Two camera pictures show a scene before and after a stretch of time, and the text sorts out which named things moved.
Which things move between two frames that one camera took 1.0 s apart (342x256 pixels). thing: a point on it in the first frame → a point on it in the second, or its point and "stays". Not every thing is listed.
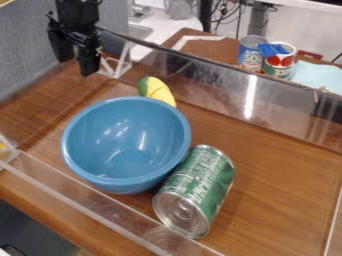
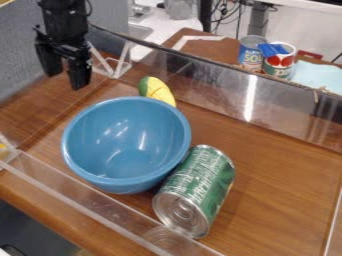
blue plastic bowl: x=124 y=142 stays
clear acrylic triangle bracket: x=115 y=67 stays
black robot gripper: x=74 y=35 → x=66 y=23
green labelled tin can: x=191 y=197 stays
